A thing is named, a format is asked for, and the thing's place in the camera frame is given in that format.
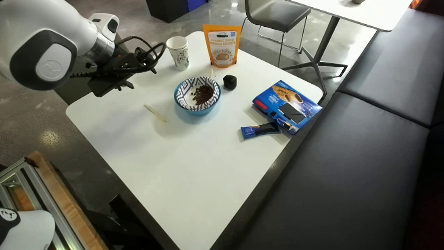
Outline blue cookie box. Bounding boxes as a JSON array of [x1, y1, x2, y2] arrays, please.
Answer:
[[252, 80, 323, 135]]

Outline patterned paper cup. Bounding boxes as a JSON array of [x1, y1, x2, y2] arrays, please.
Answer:
[[166, 36, 190, 71]]

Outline dark brown food pieces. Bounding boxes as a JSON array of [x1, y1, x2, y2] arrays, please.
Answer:
[[190, 85, 215, 106]]

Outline small black cube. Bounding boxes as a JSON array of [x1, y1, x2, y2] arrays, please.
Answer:
[[223, 74, 238, 91]]

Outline blue patterned bowl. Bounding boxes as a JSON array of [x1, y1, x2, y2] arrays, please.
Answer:
[[173, 76, 222, 116]]

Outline white table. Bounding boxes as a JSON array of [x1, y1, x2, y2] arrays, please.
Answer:
[[280, 0, 414, 105]]

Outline orange snack pouch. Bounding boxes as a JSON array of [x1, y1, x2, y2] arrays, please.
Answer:
[[203, 24, 242, 68]]

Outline dark cabinet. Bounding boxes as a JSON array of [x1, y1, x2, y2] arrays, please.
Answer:
[[145, 0, 209, 24]]

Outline black bench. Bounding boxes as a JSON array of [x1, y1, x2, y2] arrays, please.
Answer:
[[211, 8, 444, 250]]

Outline grey chair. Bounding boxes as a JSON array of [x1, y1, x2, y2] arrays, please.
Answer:
[[241, 0, 312, 67]]

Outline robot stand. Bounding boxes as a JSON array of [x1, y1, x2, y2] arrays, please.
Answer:
[[0, 151, 109, 250]]

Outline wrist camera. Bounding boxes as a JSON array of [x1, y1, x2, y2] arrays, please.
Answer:
[[87, 72, 135, 98]]

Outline blue snack bar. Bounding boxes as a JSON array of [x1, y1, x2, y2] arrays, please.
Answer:
[[240, 121, 282, 141]]

